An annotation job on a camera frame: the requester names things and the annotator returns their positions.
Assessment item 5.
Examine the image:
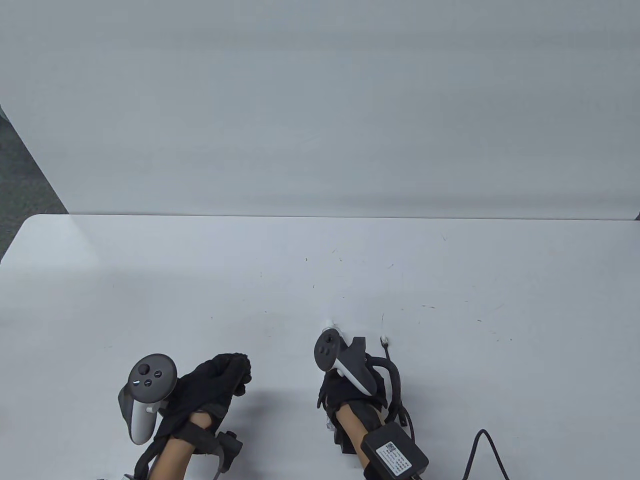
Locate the white toothpaste tube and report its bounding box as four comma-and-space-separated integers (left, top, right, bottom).
322, 318, 344, 436

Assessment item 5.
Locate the person's right hand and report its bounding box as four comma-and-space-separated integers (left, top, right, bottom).
316, 370, 391, 417

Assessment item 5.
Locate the person's right forearm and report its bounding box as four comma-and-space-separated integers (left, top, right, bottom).
334, 402, 392, 457

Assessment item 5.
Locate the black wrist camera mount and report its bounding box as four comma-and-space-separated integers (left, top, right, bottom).
332, 425, 430, 480
172, 420, 244, 480

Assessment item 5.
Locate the white partition board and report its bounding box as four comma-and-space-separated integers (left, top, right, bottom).
0, 0, 640, 221

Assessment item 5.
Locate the person's left hand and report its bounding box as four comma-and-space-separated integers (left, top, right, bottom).
150, 353, 253, 442

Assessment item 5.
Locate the person's left forearm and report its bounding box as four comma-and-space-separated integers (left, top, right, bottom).
147, 410, 211, 480

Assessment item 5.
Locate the grey handheld controller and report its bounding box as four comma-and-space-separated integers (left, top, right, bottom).
118, 353, 178, 446
314, 327, 381, 396

